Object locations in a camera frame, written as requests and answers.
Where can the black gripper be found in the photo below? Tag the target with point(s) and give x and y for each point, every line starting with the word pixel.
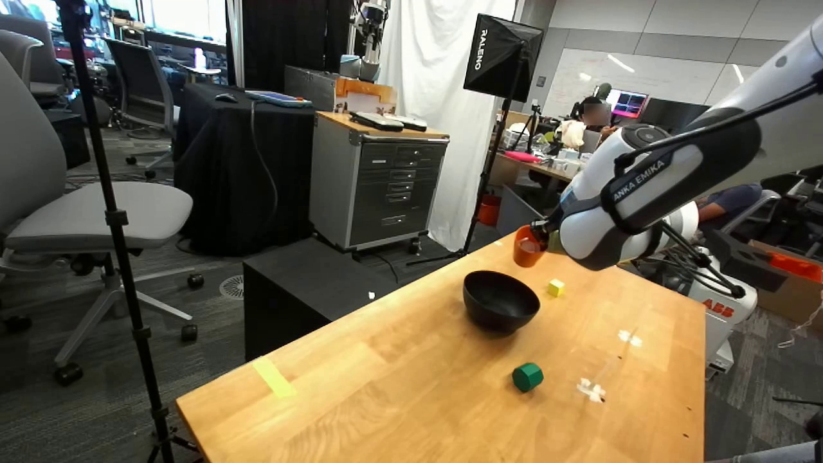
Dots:
pixel 550 233

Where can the orange plastic cup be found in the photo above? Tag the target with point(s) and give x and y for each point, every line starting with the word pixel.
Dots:
pixel 528 247

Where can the grey background robot arm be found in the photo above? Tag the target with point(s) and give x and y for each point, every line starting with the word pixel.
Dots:
pixel 371 27

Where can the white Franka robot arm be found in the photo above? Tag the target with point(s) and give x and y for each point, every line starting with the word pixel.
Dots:
pixel 650 181

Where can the black bowl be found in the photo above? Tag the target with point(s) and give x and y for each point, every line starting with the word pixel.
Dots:
pixel 496 309

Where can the yellow cube block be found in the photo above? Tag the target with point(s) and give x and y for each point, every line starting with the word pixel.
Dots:
pixel 555 289

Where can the red bucket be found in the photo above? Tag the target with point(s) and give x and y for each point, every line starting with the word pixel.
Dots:
pixel 488 210

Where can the cluttered wooden desk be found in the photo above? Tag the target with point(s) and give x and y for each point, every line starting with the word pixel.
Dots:
pixel 531 163

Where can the dark haired seated person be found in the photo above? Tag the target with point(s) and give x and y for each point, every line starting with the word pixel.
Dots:
pixel 593 109

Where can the monitor with pink screen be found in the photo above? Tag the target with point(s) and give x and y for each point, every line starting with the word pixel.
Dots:
pixel 627 103

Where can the black flat device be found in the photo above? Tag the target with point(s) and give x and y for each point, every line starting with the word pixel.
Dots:
pixel 415 125

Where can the black computer monitor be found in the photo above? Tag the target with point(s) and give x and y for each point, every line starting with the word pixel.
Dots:
pixel 677 111

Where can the grey drawer cabinet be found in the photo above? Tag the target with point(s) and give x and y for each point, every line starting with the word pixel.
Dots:
pixel 377 188

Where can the black softbox light on stand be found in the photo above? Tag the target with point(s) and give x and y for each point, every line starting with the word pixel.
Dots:
pixel 503 55

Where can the white curtain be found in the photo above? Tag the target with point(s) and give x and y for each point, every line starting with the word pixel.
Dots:
pixel 428 85

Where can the black keyboard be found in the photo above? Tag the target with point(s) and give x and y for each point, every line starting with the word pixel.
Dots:
pixel 377 120

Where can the orange and white box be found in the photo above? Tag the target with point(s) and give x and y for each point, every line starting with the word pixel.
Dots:
pixel 364 94

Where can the red box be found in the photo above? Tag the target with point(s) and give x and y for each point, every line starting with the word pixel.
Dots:
pixel 797 265

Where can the low black platform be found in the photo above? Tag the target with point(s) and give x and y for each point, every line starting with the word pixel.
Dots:
pixel 299 291

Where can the blue flat item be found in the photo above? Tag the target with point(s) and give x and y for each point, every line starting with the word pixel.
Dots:
pixel 279 99

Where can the yellow tape strip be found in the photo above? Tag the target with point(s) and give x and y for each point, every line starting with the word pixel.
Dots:
pixel 272 378

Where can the black cloth covered table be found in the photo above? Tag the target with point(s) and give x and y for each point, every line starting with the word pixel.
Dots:
pixel 240 170

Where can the tall black backdrop panel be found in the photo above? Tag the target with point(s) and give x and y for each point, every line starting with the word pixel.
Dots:
pixel 292 42

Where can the black computer mouse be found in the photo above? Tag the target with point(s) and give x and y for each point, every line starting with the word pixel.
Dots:
pixel 224 99

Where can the grey armrest office chair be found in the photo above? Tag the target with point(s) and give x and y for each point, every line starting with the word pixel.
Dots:
pixel 141 85

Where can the black tripod stand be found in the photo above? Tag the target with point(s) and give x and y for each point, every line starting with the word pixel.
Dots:
pixel 117 221

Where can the grey cushioned office chair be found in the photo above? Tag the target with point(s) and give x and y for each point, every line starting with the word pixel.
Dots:
pixel 94 213

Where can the grey high back chair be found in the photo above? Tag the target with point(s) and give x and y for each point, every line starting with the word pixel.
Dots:
pixel 20 55

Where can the white pedestal red lettering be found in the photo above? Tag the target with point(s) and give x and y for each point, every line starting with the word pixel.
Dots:
pixel 729 312

